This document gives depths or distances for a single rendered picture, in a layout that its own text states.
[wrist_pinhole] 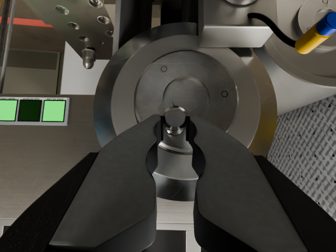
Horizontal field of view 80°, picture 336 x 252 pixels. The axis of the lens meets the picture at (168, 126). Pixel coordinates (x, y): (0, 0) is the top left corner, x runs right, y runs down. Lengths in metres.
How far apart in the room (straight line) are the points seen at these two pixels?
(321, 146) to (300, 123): 0.05
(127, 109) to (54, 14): 0.35
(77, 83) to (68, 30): 1.61
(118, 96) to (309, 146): 0.26
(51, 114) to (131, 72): 0.42
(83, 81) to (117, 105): 1.95
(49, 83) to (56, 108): 2.38
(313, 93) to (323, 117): 0.10
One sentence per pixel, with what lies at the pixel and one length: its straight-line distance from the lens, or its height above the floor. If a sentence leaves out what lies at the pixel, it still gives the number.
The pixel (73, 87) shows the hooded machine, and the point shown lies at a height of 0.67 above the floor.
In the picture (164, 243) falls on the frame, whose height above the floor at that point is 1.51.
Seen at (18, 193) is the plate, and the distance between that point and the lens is 0.61.
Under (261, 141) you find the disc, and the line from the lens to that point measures 0.17.
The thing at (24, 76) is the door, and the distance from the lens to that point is 3.10.
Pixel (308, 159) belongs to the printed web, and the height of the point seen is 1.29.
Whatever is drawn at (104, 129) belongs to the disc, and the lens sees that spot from 0.17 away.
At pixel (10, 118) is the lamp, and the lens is 0.63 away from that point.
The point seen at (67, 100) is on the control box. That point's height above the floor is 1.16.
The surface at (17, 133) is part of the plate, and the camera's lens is 0.62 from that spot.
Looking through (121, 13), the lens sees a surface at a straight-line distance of 0.22.
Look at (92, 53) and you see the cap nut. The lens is 0.57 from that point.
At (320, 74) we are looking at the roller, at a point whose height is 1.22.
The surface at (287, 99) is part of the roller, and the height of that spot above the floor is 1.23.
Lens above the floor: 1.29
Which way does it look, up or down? 9 degrees down
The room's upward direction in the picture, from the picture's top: 179 degrees counter-clockwise
